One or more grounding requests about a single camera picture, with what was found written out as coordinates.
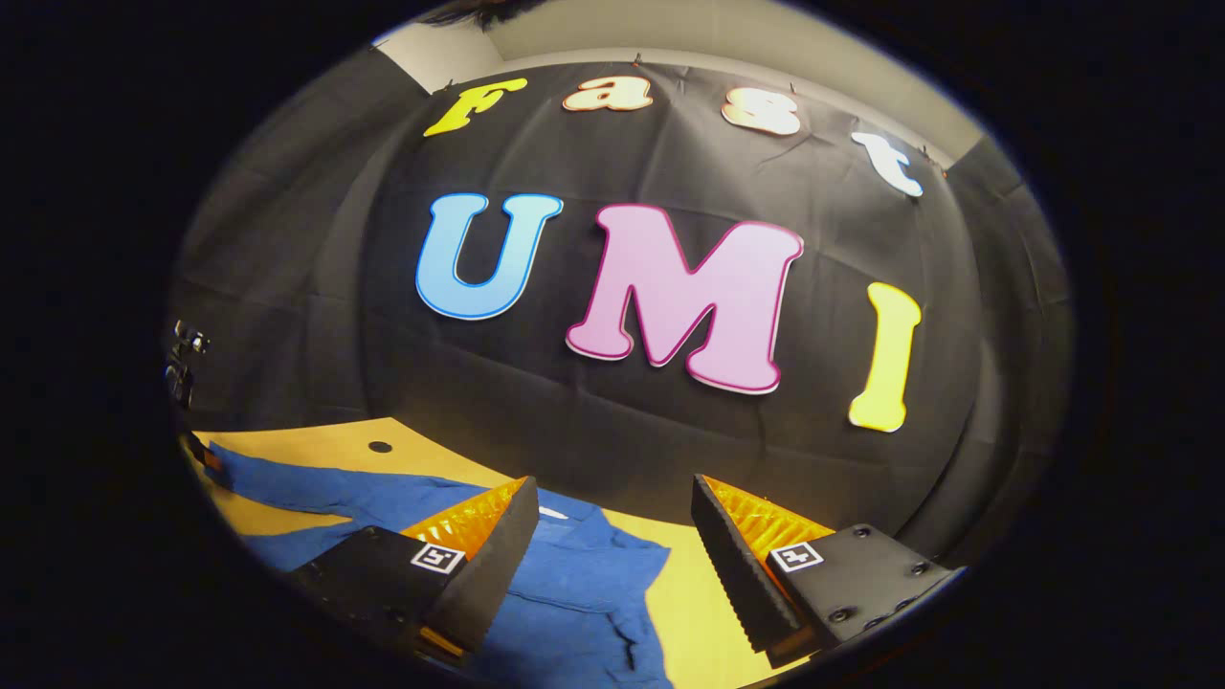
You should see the blue corduroy jacket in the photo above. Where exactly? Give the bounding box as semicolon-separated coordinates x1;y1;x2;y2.
206;445;676;689

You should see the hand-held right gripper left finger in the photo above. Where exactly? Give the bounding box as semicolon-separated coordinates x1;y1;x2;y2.
285;476;542;663

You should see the black backdrop cloth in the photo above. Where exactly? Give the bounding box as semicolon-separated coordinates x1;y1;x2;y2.
167;43;1078;566

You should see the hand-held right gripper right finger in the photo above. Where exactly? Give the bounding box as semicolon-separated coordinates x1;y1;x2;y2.
690;473;968;669

